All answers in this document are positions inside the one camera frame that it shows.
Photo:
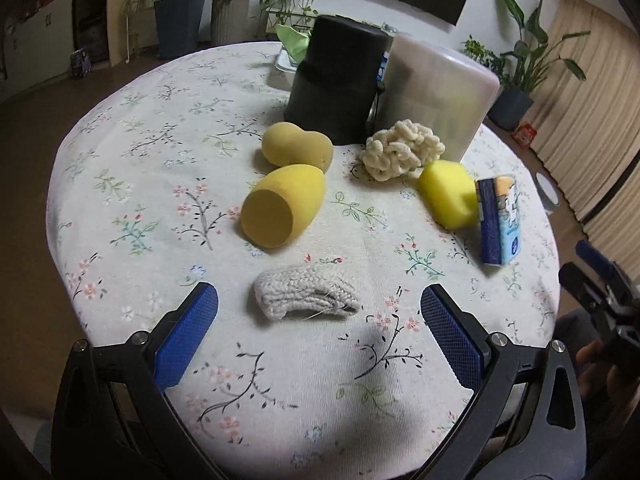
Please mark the white plastic tray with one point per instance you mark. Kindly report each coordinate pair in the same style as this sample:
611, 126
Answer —
286, 67

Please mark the trailing green plant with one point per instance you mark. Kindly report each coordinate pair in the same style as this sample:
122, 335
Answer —
482, 55

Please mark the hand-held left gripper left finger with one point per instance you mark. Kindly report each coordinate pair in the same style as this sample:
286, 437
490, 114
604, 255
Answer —
187, 337

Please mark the beige curtain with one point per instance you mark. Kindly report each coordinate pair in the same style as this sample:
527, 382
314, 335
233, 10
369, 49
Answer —
595, 135

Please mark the red paper bag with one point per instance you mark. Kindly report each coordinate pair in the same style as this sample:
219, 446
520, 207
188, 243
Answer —
525, 134

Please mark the yellow rectangular sponge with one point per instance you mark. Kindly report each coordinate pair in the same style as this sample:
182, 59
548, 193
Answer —
447, 195

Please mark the grey ribbed planter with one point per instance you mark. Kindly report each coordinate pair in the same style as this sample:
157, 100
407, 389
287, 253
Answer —
229, 22

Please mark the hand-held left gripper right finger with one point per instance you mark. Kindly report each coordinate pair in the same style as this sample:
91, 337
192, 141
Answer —
450, 340

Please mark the black cylinder container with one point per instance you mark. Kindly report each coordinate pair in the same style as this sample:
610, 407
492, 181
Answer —
335, 80

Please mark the translucent plastic storage box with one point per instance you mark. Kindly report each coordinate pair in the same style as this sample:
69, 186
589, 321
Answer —
440, 95

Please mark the large broad-leaf plant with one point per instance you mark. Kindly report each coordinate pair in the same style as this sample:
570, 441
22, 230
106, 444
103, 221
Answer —
535, 45

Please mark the small dark bag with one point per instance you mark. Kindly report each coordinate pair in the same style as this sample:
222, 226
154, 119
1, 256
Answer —
81, 64

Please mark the blue tissue pack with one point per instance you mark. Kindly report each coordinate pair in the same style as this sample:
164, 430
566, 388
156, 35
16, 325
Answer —
383, 67

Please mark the beige knitted piece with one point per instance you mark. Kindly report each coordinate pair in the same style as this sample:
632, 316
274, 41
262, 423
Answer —
305, 290

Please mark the white wall cabinet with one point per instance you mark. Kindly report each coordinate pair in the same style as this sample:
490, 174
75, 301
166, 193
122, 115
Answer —
35, 40

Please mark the dark grey planter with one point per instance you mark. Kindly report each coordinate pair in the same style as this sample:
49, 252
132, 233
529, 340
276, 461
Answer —
510, 107

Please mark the cartoon print tissue pack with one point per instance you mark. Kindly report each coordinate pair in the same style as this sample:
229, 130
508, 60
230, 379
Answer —
502, 220

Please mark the tan gourd-shaped makeup sponge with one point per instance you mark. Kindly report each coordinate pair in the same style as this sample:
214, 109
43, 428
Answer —
295, 145

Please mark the cream chunky yarn scrunchie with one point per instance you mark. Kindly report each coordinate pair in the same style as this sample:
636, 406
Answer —
402, 152

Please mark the person's right hand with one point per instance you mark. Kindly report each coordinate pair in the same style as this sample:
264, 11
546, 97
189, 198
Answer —
592, 355

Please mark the grey cylindrical trash can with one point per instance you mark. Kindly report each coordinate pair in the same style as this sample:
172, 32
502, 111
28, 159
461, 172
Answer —
549, 192

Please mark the yellow egg-shaped makeup sponge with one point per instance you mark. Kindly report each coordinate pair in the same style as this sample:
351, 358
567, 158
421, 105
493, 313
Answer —
285, 205

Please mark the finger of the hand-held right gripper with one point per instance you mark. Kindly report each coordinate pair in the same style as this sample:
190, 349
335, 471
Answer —
595, 259
580, 285

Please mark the dark shelf cabinet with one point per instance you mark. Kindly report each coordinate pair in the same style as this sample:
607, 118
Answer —
92, 10

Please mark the green cloth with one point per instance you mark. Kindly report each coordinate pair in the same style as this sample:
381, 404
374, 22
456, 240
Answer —
294, 40

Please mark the dark blue square planter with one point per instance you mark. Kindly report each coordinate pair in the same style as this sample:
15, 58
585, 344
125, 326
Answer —
180, 25

